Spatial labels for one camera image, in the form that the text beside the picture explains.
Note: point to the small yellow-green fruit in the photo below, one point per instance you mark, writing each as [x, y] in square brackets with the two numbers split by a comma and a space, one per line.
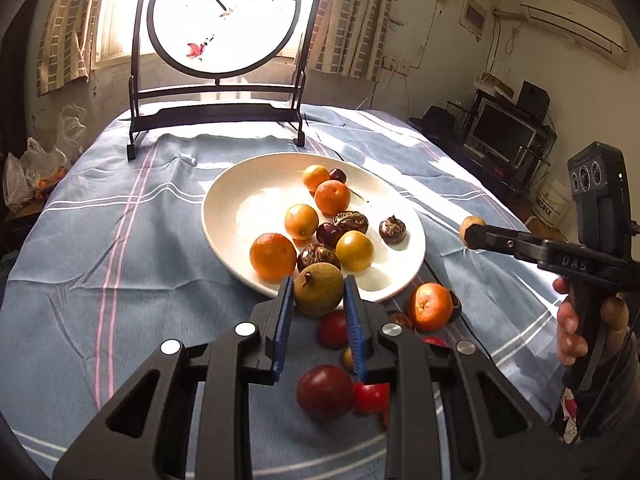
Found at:
[347, 360]

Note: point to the person's right hand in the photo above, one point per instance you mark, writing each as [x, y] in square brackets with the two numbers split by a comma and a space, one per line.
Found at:
[570, 346]

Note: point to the yellow-orange fruit in plate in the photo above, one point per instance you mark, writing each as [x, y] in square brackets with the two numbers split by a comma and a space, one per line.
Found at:
[301, 221]

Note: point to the dark brown mangosteen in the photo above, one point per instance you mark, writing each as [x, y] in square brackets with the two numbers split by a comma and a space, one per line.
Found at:
[401, 319]

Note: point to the bright red tomato fruit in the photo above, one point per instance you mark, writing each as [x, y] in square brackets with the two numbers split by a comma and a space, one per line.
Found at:
[370, 399]

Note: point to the brown mangosteen in plate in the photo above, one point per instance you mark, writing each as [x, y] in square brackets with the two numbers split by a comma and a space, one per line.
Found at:
[316, 253]

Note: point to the round painted screen on stand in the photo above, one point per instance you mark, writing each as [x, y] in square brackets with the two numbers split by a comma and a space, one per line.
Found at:
[248, 59]

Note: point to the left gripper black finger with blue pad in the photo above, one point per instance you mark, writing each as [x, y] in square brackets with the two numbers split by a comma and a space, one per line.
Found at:
[143, 432]
[452, 413]

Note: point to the small tan longan fruit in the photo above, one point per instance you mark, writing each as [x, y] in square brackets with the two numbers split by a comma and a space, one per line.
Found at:
[466, 224]

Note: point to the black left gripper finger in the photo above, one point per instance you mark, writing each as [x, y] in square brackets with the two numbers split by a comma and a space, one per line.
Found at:
[518, 244]

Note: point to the dark cherry in plate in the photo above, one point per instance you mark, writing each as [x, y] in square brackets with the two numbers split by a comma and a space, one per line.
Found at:
[338, 175]

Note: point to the white air conditioner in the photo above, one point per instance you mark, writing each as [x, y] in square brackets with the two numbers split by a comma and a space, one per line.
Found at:
[582, 24]

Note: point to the orange in plate front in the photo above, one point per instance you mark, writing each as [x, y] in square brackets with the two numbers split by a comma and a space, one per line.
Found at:
[273, 256]

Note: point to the left checked curtain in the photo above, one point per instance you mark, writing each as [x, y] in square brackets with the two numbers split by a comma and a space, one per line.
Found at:
[66, 44]

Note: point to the right checked curtain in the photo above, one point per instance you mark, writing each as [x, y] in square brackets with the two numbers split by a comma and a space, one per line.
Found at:
[349, 38]

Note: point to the large dark red plum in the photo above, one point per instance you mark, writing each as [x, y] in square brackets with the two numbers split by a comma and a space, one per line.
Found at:
[324, 393]

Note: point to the checked curtain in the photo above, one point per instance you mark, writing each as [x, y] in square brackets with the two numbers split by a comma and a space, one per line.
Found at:
[66, 44]
[349, 38]

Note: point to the tangerine in plate back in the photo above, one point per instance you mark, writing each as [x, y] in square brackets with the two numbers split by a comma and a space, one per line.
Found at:
[332, 197]

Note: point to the yellow round fruit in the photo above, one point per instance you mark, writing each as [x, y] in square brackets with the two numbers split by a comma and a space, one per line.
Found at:
[355, 251]

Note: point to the blue striped tablecloth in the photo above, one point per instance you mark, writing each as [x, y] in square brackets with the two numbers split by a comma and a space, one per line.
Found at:
[118, 262]

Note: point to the white bucket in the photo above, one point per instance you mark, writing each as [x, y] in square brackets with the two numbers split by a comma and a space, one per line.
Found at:
[551, 202]

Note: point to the white plastic bag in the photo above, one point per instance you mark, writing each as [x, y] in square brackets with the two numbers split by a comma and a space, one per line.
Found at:
[33, 176]

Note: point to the white oval plate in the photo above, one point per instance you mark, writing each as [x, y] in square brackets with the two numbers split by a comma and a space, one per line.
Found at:
[273, 194]

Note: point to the yellow-green pear-like fruit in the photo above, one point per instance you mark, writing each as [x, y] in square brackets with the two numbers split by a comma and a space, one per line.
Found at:
[318, 289]

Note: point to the lone mangosteen in plate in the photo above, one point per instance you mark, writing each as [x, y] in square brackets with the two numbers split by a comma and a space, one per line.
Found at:
[392, 230]

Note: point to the computer monitor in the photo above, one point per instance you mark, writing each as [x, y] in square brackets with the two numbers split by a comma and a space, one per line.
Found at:
[495, 130]

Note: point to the small red plum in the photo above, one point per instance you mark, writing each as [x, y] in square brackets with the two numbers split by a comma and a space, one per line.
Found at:
[332, 330]

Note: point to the tangerine near plate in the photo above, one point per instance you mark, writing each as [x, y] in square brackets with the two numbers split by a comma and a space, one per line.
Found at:
[430, 307]

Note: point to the dark red apple-like fruit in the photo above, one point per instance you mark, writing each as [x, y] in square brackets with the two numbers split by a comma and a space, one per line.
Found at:
[435, 341]

